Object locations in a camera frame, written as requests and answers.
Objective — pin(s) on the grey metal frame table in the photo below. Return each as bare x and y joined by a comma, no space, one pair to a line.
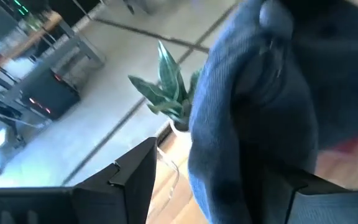
73,46

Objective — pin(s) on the black computer tower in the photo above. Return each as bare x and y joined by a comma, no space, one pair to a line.
48,93

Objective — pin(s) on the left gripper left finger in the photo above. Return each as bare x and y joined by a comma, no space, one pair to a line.
123,186

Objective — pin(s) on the clear plastic bin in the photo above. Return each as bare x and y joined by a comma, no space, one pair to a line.
169,168

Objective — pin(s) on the black aluminium table frame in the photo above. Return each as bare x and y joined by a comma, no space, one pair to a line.
164,136

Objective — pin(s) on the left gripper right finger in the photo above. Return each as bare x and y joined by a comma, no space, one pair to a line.
272,199

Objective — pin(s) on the blue denim baseball cap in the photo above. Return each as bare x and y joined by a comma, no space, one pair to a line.
216,109

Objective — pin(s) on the snake plant in white pot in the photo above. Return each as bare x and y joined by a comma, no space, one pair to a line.
169,87

